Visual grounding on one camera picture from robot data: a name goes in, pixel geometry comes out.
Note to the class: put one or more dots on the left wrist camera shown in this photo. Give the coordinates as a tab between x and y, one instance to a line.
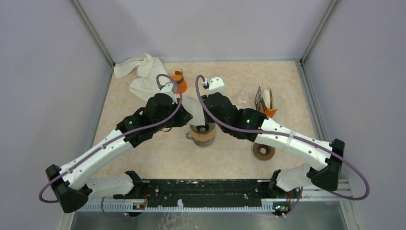
170	90

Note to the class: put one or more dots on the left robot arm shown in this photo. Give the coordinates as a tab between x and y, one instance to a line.
73	183

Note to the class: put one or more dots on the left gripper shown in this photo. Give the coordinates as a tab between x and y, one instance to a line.
184	116

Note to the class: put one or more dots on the clear glass dripper cone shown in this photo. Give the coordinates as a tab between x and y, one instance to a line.
202	129

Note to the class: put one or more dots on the white paper coffee filter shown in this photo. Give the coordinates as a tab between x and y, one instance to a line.
194	107

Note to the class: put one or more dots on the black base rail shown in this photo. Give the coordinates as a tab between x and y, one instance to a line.
204	193

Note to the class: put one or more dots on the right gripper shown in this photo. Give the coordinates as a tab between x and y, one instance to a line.
203	97

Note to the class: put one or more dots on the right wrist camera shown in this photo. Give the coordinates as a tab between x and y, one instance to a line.
214	84

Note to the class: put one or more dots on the white cloth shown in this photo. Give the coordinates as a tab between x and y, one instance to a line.
146	70

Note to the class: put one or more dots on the orange coffee filter box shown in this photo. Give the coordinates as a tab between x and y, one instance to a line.
264	102

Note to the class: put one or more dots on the orange glass flask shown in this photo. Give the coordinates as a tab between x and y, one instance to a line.
177	75

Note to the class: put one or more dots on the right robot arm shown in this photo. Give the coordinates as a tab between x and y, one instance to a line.
322	167

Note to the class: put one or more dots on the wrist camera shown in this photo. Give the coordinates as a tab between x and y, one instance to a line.
214	84
170	90

